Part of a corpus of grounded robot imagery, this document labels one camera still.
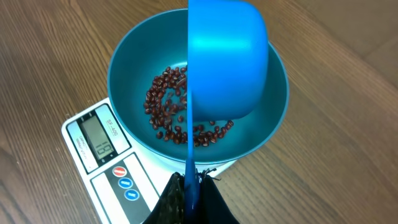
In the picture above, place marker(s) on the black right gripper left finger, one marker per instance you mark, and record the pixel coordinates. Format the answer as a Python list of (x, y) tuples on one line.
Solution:
[(170, 207)]

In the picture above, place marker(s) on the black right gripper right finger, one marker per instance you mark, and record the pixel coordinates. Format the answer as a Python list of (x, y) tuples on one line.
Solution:
[(212, 207)]

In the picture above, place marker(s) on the white digital kitchen scale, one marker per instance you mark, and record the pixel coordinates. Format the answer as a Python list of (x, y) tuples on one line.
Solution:
[(124, 180)]

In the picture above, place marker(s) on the red adzuki beans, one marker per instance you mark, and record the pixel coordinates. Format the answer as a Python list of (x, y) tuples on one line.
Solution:
[(166, 104)]

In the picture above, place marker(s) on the blue plastic measuring scoop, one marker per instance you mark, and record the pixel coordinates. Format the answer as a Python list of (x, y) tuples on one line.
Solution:
[(227, 68)]

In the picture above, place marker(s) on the blue metal bowl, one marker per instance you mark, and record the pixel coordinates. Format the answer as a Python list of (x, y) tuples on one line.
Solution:
[(161, 41)]

